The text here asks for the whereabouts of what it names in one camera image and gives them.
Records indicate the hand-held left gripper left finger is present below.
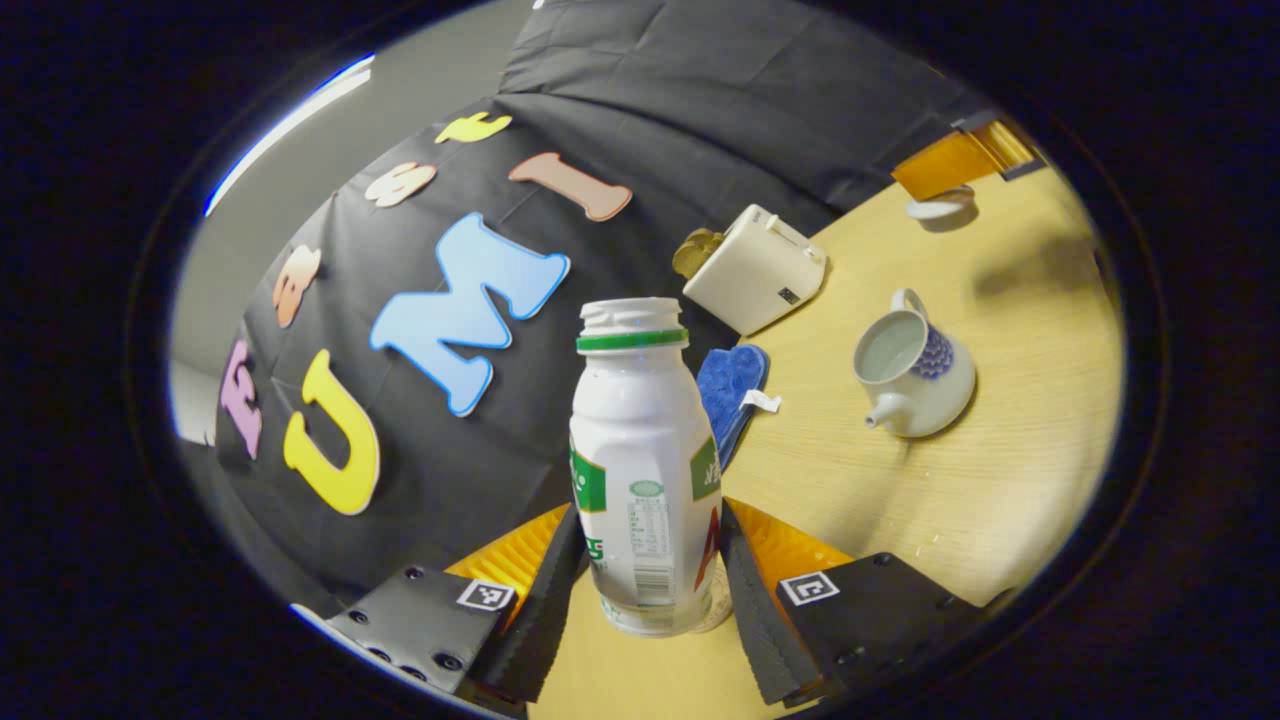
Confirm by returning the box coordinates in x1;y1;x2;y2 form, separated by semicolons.
325;503;589;713

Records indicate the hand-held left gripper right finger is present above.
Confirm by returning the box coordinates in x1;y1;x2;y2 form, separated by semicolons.
718;497;986;709

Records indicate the white plastic water bottle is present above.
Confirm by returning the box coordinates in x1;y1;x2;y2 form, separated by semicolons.
568;297;724;638

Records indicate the white blue-flowered teacup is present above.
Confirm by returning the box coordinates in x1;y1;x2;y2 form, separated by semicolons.
852;288;978;439

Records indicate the white toaster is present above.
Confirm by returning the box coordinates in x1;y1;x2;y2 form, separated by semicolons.
683;204;829;337

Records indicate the blue towel cloth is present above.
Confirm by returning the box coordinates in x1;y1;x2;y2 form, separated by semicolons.
696;344;781;471

